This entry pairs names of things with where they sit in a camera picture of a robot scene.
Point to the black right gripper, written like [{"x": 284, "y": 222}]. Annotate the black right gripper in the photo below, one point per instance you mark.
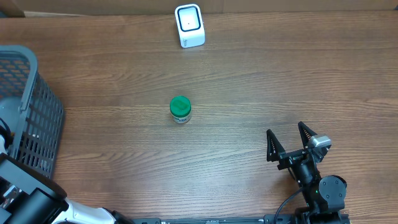
[{"x": 289, "y": 157}]

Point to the green lid jar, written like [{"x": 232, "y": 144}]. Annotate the green lid jar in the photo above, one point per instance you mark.
[{"x": 180, "y": 108}]

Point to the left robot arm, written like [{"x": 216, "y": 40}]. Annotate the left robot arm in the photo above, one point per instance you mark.
[{"x": 29, "y": 197}]

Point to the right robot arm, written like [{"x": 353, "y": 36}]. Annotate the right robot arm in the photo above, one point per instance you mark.
[{"x": 324, "y": 196}]

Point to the white barcode scanner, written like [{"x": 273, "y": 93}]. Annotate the white barcode scanner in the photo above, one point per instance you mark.
[{"x": 190, "y": 25}]

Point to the grey plastic mesh basket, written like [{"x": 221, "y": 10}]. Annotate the grey plastic mesh basket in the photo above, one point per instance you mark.
[{"x": 30, "y": 111}]

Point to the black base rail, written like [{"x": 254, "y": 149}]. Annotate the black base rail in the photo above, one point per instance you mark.
[{"x": 266, "y": 219}]

